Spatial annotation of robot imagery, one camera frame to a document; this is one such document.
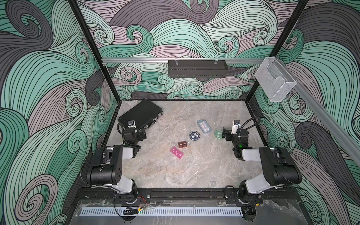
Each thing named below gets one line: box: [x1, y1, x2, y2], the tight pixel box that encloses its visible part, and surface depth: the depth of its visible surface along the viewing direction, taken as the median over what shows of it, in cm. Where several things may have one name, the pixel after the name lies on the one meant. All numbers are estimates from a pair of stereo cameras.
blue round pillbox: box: [189, 130, 201, 142], surface depth 99 cm
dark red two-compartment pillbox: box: [178, 140, 188, 149], surface depth 94 cm
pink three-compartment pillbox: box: [170, 146, 184, 159], surface depth 91 cm
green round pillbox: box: [214, 129, 223, 140], surface depth 100 cm
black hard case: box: [117, 98, 164, 131], surface depth 108 cm
